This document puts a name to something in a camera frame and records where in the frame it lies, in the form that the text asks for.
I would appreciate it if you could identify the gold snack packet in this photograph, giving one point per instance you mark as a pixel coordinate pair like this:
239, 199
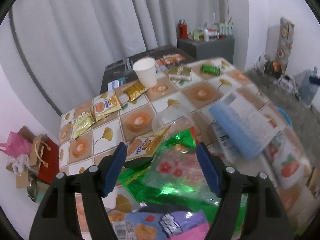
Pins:
82, 123
133, 91

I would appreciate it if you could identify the tile patterned tablecloth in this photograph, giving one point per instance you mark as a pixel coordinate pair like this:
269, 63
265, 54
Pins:
112, 127

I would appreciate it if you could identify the blue water jug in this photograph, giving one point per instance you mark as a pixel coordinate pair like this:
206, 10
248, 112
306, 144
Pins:
307, 87

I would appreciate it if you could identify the blue plastic waste basket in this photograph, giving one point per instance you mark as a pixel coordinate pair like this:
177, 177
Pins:
286, 117

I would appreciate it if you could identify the green desk holder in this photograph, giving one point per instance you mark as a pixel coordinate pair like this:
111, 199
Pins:
226, 30

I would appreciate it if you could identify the red paper bag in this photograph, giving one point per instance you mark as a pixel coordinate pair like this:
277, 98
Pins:
50, 160

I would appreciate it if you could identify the yellow snack packet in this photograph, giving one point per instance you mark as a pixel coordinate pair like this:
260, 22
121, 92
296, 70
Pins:
145, 145
105, 105

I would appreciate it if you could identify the wrapped cake packet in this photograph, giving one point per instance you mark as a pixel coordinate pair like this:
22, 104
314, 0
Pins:
180, 72

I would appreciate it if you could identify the white paper cup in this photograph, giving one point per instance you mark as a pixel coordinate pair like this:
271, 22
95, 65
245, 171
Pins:
146, 72

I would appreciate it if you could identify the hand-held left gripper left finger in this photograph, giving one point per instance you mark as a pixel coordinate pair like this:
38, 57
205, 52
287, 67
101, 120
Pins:
115, 170

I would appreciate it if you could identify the large green snack bag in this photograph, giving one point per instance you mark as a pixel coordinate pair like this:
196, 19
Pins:
140, 182

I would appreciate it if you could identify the brown cardboard piece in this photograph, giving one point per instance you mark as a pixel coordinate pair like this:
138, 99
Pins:
21, 177

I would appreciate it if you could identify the small green snack packet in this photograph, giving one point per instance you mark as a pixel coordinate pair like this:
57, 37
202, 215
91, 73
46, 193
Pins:
210, 69

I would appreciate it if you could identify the purple snack packet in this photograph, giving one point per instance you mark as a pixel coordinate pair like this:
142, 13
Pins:
170, 223

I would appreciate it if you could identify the pink plastic bag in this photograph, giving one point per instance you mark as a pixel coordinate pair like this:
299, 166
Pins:
15, 145

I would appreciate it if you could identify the red thermos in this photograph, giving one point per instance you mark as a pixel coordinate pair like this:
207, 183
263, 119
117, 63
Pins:
183, 30

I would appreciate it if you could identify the dark table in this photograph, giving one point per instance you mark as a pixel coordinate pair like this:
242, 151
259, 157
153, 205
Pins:
117, 70

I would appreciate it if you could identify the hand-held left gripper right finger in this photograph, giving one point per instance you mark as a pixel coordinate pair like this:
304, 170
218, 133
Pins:
210, 172

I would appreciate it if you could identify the small white bottle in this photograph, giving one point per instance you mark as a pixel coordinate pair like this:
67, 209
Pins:
206, 35

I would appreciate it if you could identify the orange snack box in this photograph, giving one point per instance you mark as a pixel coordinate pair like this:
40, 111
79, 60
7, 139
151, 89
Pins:
170, 59

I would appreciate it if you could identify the white milk bottle red cap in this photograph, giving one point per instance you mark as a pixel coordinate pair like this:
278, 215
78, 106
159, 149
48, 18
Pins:
287, 165

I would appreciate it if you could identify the grey cabinet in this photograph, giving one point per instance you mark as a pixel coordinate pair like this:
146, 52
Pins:
212, 48

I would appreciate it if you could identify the grey curtain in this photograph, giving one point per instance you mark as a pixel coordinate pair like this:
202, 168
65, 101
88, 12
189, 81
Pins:
87, 30

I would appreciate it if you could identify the blue cardboard box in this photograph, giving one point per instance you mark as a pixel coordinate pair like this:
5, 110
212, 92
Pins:
237, 127

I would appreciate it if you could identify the patterned gift box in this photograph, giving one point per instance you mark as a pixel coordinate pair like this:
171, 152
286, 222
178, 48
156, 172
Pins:
286, 42

